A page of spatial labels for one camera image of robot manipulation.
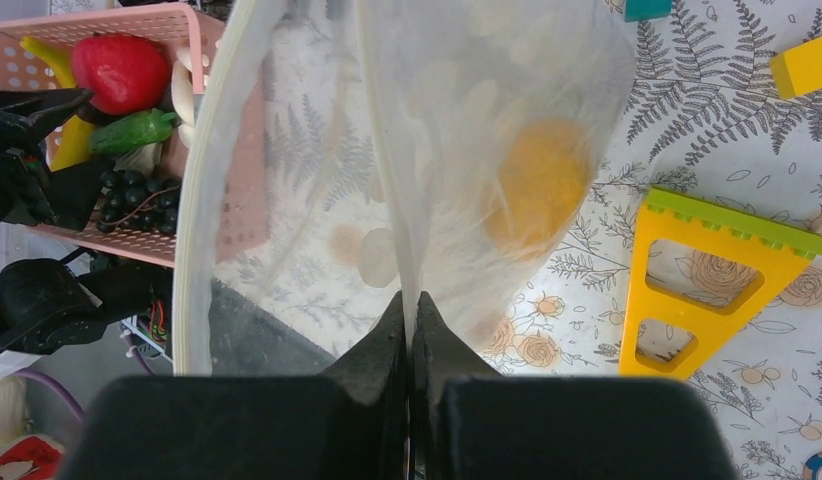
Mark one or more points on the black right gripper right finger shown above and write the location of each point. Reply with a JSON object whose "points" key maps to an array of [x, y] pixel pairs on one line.
{"points": [[470, 422]]}

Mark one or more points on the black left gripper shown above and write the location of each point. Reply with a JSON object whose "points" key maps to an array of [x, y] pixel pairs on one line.
{"points": [[30, 193]]}

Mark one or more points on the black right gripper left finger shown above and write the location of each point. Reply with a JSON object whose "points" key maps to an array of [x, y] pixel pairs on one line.
{"points": [[349, 421]]}

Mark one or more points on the grey toy fish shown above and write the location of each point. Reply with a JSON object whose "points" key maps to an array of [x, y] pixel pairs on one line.
{"points": [[144, 160]]}

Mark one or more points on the orange toy fruit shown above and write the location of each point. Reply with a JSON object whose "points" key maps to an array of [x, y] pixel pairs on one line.
{"points": [[541, 184]]}

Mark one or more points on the clear zip top bag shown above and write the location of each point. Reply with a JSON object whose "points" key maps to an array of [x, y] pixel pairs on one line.
{"points": [[344, 160]]}

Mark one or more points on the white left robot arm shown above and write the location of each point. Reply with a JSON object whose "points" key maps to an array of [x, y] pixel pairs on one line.
{"points": [[43, 305]]}

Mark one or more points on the yellow toy banana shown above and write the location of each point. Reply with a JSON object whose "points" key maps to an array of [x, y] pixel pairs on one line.
{"points": [[74, 146]]}

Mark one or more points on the black toy grapes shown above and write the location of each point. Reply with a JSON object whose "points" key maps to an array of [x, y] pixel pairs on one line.
{"points": [[137, 202]]}

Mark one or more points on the yellow triangle toy block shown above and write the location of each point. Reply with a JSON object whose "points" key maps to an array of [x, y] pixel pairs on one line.
{"points": [[739, 263]]}

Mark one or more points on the teal toy block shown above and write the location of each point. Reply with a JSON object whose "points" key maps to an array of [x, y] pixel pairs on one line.
{"points": [[645, 10]]}

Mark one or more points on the yellow toy brick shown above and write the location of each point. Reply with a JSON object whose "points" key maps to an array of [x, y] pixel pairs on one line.
{"points": [[798, 71]]}

